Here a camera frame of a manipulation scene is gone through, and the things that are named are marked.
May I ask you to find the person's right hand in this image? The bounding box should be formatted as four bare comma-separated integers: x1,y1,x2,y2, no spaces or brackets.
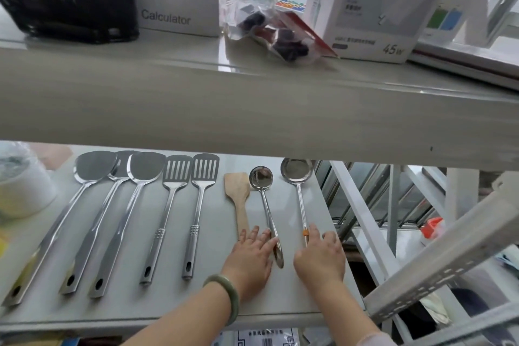
293,223,346,298

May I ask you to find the person's left hand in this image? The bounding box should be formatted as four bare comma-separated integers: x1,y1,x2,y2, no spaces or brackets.
221,226,281,304

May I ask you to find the wooden spatula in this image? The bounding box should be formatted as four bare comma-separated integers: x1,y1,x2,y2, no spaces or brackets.
224,172,251,242

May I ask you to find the small steel ladle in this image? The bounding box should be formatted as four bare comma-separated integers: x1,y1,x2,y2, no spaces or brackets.
248,166,284,269

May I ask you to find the large steel ladle orange tip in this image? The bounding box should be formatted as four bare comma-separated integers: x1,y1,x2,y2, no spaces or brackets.
280,157,314,248

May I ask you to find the slotted steel turner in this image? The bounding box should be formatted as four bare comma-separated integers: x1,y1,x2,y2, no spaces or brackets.
139,154,194,287
181,153,220,281

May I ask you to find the person's left forearm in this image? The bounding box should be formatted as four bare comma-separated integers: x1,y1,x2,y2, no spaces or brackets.
121,284,238,346

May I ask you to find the person's right forearm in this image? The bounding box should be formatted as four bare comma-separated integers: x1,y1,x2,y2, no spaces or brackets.
312,281,396,346

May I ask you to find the white table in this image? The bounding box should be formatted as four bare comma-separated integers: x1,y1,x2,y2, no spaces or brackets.
0,143,365,334

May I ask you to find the white packet black pattern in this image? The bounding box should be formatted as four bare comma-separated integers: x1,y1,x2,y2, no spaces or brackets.
237,328,301,346

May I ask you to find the orange-capped white bottle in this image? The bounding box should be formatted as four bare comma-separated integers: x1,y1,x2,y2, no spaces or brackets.
420,216,447,245

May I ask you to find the grey upper shelf board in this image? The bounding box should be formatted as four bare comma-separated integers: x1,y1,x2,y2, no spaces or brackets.
0,25,519,172

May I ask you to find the pink block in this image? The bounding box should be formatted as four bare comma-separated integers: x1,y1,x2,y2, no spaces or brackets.
28,143,74,172

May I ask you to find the clear bag of dark items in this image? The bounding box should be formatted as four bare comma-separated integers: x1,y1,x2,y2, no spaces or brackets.
222,0,340,66

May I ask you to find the wrapped white tape roll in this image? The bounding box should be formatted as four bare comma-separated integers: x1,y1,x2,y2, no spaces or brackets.
0,142,58,220

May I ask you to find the flat white red box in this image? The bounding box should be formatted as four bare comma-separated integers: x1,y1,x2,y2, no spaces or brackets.
407,39,519,91

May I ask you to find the white charger box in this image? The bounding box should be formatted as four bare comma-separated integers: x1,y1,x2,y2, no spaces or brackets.
304,0,471,65

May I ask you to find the green jade bracelet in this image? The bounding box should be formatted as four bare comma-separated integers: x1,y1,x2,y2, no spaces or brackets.
202,274,241,327

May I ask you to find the white metal rack frame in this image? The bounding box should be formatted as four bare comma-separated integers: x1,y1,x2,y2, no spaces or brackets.
314,159,519,346

